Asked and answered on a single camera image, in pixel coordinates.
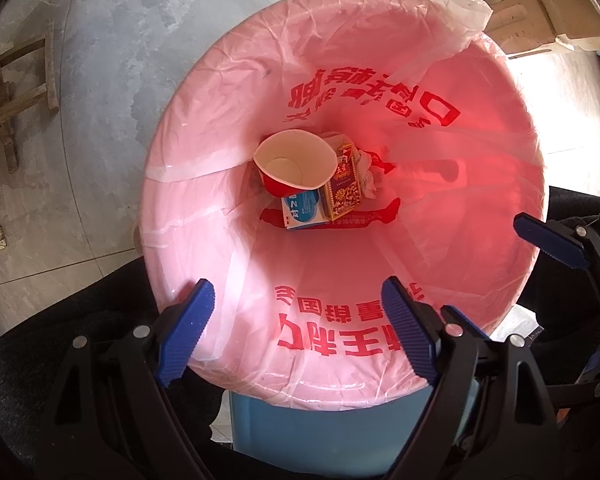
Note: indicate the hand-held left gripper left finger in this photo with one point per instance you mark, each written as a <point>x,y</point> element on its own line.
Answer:
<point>185,332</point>

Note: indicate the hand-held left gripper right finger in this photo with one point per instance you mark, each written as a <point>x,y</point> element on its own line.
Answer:
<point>410,330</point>

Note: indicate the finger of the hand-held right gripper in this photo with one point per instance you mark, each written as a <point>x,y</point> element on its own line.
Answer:
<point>592,371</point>
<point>550,240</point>

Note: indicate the white tissue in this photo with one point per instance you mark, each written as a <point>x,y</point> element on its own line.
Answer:
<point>367,177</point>

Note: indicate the light blue cardboard box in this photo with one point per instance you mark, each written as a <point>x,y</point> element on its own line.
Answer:
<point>305,210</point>

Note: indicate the trash bin with pink bag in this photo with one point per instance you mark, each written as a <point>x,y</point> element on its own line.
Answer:
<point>430,110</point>

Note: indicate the red paper cup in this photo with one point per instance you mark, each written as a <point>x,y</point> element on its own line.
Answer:
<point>290,160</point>

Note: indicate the person's right leg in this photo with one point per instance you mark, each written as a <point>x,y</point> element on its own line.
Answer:
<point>555,310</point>

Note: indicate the wooden stool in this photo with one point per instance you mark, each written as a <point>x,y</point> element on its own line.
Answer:
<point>5,105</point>

